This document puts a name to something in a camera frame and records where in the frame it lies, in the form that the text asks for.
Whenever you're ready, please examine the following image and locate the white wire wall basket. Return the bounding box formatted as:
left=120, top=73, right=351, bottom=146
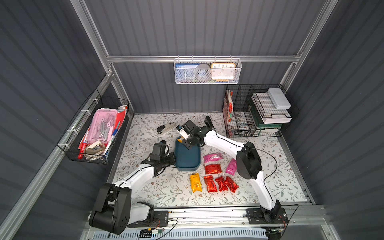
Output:
left=174, top=58, right=243, bottom=85

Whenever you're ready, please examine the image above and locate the white paper tray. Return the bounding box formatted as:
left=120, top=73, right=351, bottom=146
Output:
left=252, top=93, right=292, bottom=124

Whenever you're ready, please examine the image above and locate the black wire side basket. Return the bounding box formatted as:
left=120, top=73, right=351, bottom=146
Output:
left=58, top=91, right=129, bottom=164

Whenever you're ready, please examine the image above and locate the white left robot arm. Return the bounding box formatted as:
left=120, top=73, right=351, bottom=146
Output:
left=89, top=140, right=176, bottom=235

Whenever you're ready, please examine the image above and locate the teal plastic storage box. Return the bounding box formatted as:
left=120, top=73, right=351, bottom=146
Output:
left=174, top=138, right=201, bottom=172

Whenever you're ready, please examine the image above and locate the red tea bag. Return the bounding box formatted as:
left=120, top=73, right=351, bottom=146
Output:
left=205, top=164, right=223, bottom=175
left=204, top=175, right=218, bottom=193
left=215, top=176, right=228, bottom=192
left=224, top=177, right=239, bottom=193

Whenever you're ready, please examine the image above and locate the black wire desk organizer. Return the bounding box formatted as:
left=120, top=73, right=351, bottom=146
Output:
left=223, top=84, right=300, bottom=138

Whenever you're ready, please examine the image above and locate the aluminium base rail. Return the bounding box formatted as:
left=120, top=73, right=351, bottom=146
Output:
left=80, top=204, right=340, bottom=240

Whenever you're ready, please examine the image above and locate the white flat box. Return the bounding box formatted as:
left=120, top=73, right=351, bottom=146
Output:
left=268, top=88, right=291, bottom=110

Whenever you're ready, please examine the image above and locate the pink tea bag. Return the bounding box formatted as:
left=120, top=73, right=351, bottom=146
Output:
left=204, top=153, right=223, bottom=164
left=226, top=159, right=237, bottom=176

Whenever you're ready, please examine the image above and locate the blue box in basket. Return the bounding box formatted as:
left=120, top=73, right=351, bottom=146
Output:
left=174, top=63, right=199, bottom=84

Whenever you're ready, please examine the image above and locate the pink pencil case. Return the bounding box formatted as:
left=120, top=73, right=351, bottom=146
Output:
left=87, top=109, right=118, bottom=144

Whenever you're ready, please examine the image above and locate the grey tape roll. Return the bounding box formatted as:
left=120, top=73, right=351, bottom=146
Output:
left=195, top=64, right=211, bottom=83

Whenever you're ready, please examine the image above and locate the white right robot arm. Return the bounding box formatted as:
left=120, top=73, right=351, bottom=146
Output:
left=176, top=118, right=282, bottom=219

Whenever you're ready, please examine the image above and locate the white and black stapler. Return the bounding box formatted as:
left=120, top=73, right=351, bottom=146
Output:
left=157, top=123, right=176, bottom=135

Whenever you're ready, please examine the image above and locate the red marker pen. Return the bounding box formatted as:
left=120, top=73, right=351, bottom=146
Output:
left=78, top=141, right=87, bottom=160

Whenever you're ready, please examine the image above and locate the yellow white alarm clock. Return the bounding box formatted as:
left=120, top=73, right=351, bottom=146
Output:
left=211, top=63, right=236, bottom=81

